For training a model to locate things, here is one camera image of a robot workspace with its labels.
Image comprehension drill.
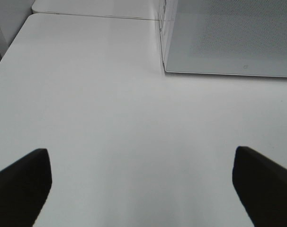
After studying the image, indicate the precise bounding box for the white microwave door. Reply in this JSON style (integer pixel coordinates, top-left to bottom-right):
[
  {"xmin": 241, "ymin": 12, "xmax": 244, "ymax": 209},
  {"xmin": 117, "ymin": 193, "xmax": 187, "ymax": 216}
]
[{"xmin": 159, "ymin": 0, "xmax": 287, "ymax": 77}]

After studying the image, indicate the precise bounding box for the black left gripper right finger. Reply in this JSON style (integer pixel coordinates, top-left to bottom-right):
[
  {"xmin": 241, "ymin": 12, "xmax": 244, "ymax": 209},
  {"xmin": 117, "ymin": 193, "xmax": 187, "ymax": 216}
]
[{"xmin": 232, "ymin": 146, "xmax": 287, "ymax": 227}]

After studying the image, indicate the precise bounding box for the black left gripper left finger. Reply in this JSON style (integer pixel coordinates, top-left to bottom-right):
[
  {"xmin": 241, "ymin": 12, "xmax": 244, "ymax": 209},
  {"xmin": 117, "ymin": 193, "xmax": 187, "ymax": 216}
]
[{"xmin": 0, "ymin": 148, "xmax": 52, "ymax": 227}]

